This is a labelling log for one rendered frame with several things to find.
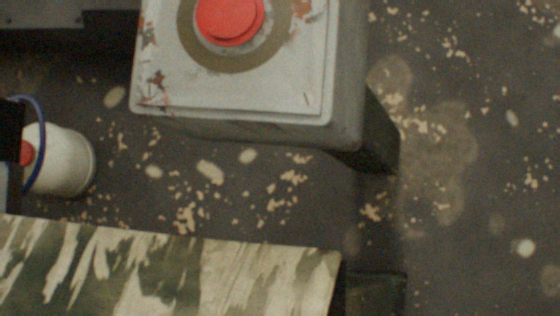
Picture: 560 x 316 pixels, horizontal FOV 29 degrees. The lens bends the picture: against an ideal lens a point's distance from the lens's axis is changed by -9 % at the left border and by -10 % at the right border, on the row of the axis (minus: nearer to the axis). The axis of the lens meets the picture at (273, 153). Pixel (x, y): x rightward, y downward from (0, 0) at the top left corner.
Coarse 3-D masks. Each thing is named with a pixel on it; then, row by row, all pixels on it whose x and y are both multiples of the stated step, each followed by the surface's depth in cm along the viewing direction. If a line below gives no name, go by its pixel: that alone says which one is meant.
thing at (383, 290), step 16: (352, 272) 157; (368, 272) 154; (384, 272) 156; (352, 288) 98; (368, 288) 103; (384, 288) 120; (400, 288) 146; (352, 304) 90; (368, 304) 103; (384, 304) 122; (400, 304) 150
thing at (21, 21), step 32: (0, 0) 150; (32, 0) 149; (64, 0) 149; (96, 0) 145; (128, 0) 145; (0, 32) 151; (32, 32) 150; (64, 32) 149; (96, 32) 148; (128, 32) 147
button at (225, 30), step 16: (208, 0) 66; (224, 0) 66; (240, 0) 66; (256, 0) 66; (208, 16) 66; (224, 16) 66; (240, 16) 66; (256, 16) 66; (208, 32) 67; (224, 32) 66; (240, 32) 66; (256, 32) 66
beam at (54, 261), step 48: (0, 240) 78; (48, 240) 78; (96, 240) 78; (144, 240) 78; (192, 240) 78; (0, 288) 74; (48, 288) 74; (96, 288) 74; (144, 288) 74; (192, 288) 74; (240, 288) 74; (288, 288) 73; (336, 288) 74
